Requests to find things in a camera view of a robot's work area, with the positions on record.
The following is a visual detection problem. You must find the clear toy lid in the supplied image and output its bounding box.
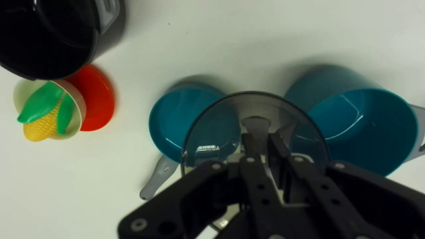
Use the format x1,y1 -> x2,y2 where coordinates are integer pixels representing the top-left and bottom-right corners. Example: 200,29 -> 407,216
179,90 -> 332,179

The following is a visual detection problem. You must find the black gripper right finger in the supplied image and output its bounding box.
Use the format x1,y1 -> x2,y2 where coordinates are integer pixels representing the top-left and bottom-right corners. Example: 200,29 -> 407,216
266,131 -> 425,239

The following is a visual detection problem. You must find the yellow green toy fruit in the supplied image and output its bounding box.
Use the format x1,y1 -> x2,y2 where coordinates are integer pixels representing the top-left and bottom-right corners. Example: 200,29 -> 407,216
11,78 -> 87,142

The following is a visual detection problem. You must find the teal toy pot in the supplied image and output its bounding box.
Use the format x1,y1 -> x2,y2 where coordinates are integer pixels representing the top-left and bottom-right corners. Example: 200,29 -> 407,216
282,64 -> 425,179

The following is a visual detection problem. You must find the yellow green toy corn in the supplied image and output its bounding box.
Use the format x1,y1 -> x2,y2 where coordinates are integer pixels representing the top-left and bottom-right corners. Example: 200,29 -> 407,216
15,81 -> 77,143

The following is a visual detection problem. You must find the red cup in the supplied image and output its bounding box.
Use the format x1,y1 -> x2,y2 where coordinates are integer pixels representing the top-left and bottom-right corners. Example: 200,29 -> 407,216
65,64 -> 118,133

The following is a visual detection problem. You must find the black toy pot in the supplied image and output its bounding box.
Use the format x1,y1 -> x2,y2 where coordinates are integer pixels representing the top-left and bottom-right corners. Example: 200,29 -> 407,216
0,0 -> 128,82

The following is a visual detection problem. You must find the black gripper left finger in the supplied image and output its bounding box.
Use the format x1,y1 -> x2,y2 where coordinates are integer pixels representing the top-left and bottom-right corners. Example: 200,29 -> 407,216
116,131 -> 285,239

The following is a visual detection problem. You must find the teal toy pan gray handle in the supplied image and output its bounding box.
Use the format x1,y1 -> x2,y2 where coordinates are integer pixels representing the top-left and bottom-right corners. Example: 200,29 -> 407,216
138,82 -> 243,202

